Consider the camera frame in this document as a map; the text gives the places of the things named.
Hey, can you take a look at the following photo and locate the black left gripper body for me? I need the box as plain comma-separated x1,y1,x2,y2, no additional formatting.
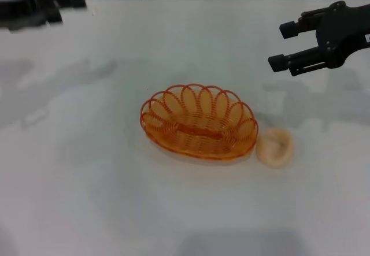
0,0,64,33

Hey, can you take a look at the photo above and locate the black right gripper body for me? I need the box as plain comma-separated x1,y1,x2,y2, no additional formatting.
316,1,370,70

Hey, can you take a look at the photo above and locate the beige round bun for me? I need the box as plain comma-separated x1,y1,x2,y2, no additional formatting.
256,128,296,169

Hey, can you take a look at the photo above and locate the orange woven wire basket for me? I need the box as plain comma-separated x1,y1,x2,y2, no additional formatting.
140,83,259,162

